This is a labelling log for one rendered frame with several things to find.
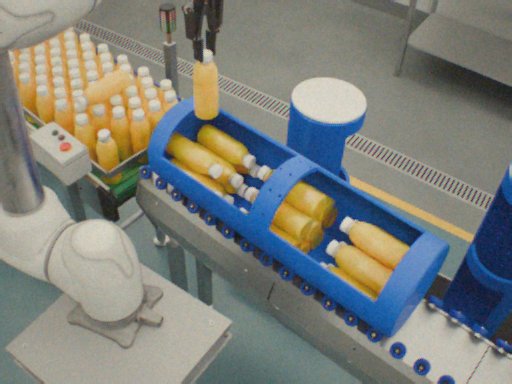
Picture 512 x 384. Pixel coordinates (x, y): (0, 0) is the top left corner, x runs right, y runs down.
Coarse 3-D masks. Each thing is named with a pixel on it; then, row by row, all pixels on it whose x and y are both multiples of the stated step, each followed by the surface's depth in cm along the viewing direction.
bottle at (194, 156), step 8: (176, 136) 166; (168, 144) 165; (176, 144) 164; (184, 144) 163; (192, 144) 164; (168, 152) 167; (176, 152) 164; (184, 152) 162; (192, 152) 161; (200, 152) 161; (208, 152) 163; (184, 160) 163; (192, 160) 161; (200, 160) 160; (208, 160) 160; (192, 168) 162; (200, 168) 160; (208, 168) 160
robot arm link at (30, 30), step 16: (0, 0) 71; (16, 0) 72; (32, 0) 73; (48, 0) 75; (64, 0) 77; (80, 0) 80; (0, 16) 71; (16, 16) 72; (32, 16) 74; (48, 16) 76; (64, 16) 79; (80, 16) 83; (0, 32) 73; (16, 32) 73; (32, 32) 75; (48, 32) 78; (0, 48) 75; (16, 48) 76
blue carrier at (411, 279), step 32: (160, 128) 160; (192, 128) 175; (224, 128) 179; (160, 160) 162; (256, 160) 175; (288, 160) 147; (192, 192) 158; (288, 192) 142; (352, 192) 153; (256, 224) 145; (384, 224) 152; (416, 224) 137; (288, 256) 142; (320, 256) 160; (416, 256) 126; (320, 288) 141; (352, 288) 131; (384, 288) 126; (416, 288) 125; (384, 320) 129
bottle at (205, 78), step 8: (200, 64) 145; (208, 64) 145; (200, 72) 145; (208, 72) 145; (216, 72) 147; (192, 80) 150; (200, 80) 147; (208, 80) 147; (216, 80) 149; (200, 88) 148; (208, 88) 148; (216, 88) 150; (200, 96) 150; (208, 96) 150; (216, 96) 152; (200, 104) 152; (208, 104) 152; (216, 104) 154; (200, 112) 154; (208, 112) 154; (216, 112) 156
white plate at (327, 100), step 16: (320, 80) 209; (336, 80) 209; (304, 96) 201; (320, 96) 202; (336, 96) 202; (352, 96) 203; (304, 112) 194; (320, 112) 195; (336, 112) 195; (352, 112) 196
